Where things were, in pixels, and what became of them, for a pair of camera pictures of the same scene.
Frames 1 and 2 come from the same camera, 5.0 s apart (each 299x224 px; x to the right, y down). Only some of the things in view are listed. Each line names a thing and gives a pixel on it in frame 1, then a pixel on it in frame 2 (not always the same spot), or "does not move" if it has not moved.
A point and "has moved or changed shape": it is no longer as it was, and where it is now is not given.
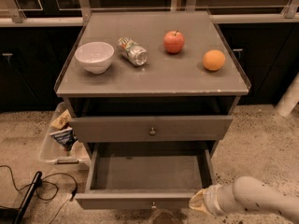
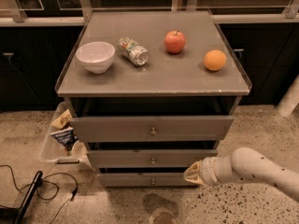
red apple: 174,42 does not move
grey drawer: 147,175 has moved or changed shape
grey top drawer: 150,129 does not move
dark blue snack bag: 65,137 does not move
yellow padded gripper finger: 196,202 -> 192,173
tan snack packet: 63,119 does not move
